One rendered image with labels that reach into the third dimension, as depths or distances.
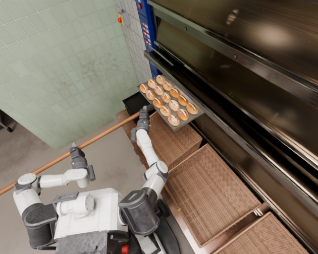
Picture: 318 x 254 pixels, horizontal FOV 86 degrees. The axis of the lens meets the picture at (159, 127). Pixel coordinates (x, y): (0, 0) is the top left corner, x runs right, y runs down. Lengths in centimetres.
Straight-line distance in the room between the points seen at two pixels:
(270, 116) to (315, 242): 71
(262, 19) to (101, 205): 90
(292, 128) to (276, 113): 8
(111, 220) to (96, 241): 8
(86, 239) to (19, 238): 211
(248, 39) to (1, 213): 318
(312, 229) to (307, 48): 89
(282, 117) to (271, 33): 32
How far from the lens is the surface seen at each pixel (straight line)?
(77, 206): 73
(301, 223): 127
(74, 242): 83
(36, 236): 96
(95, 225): 80
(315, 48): 68
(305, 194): 80
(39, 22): 215
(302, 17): 70
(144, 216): 75
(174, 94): 130
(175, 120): 113
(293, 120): 82
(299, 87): 74
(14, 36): 219
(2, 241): 303
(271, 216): 139
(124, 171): 242
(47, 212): 93
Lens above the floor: 211
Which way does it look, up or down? 53 degrees down
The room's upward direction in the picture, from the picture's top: 14 degrees counter-clockwise
